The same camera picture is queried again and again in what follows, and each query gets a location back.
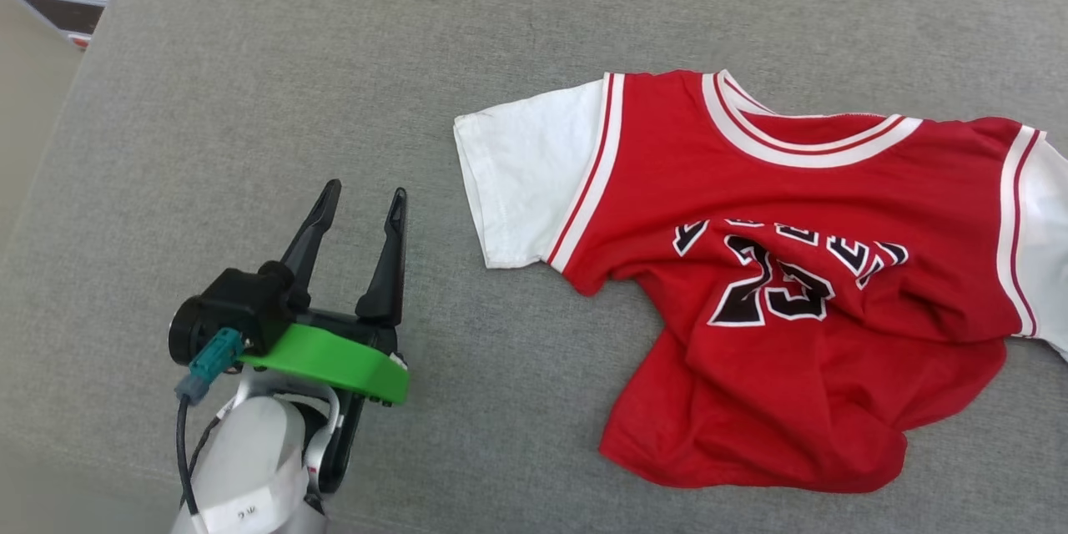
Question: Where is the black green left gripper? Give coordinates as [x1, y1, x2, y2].
[236, 179, 411, 495]

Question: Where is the red and white basketball jersey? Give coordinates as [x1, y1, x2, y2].
[453, 69, 1068, 495]

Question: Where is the grey fabric sofa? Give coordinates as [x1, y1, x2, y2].
[0, 0, 1068, 534]

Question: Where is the black cable with teal connector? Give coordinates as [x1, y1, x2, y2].
[174, 329, 244, 518]

